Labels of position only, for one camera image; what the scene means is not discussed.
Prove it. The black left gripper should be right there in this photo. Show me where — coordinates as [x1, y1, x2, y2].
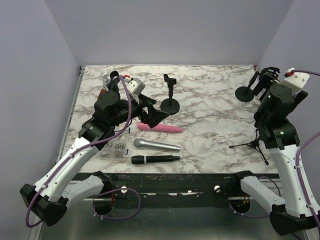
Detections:
[109, 92, 169, 128]

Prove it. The pink microphone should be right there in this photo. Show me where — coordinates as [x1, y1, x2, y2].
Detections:
[137, 122, 183, 133]

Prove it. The silver grey microphone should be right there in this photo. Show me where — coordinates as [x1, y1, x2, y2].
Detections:
[133, 138, 181, 152]

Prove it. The black clamp microphone stand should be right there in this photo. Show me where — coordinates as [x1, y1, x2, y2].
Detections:
[107, 70, 120, 96]

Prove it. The black handheld microphone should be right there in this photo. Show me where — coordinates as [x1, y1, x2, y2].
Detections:
[131, 155, 181, 165]

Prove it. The black tripod microphone stand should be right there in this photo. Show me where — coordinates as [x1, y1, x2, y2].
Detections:
[229, 128, 269, 166]

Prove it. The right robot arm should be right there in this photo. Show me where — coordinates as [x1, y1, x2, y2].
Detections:
[230, 68, 320, 240]

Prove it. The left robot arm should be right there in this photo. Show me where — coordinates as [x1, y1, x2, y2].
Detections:
[19, 90, 169, 227]

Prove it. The red adjustable wrench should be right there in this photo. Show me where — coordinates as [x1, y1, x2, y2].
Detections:
[99, 74, 111, 96]

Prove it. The clear plastic screw box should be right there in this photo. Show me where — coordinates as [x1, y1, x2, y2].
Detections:
[98, 135, 129, 161]

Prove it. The black shock-mount desk stand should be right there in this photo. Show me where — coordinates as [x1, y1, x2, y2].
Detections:
[234, 66, 281, 103]

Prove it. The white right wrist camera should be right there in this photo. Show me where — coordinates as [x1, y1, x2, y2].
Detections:
[281, 67, 310, 95]

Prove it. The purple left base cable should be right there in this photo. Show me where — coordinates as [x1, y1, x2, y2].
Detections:
[93, 187, 142, 221]

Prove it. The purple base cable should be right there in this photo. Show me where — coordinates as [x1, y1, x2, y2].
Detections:
[93, 187, 142, 221]
[228, 176, 285, 218]

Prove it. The black metal base rail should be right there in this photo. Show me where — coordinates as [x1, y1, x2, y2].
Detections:
[69, 171, 253, 211]

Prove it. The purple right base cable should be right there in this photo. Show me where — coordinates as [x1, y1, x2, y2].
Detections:
[228, 176, 285, 218]

